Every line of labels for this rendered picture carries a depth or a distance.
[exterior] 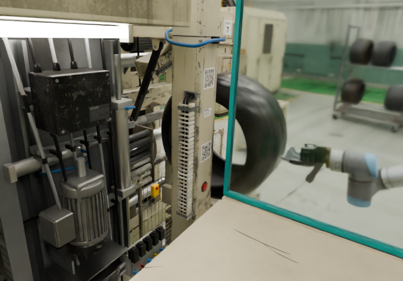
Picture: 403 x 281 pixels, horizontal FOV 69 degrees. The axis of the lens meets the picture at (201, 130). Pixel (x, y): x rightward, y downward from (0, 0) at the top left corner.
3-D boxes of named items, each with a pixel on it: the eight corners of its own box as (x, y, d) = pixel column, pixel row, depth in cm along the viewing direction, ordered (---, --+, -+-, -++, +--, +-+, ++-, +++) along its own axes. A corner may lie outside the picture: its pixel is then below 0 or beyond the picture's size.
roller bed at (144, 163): (127, 197, 142) (124, 139, 132) (106, 188, 149) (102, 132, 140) (154, 181, 158) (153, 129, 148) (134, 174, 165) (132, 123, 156)
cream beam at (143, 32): (168, 39, 123) (168, 1, 119) (125, 37, 136) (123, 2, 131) (232, 39, 172) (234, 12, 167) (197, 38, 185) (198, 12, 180)
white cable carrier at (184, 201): (186, 220, 117) (189, 104, 102) (177, 216, 120) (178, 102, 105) (193, 215, 121) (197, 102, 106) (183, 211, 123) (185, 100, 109)
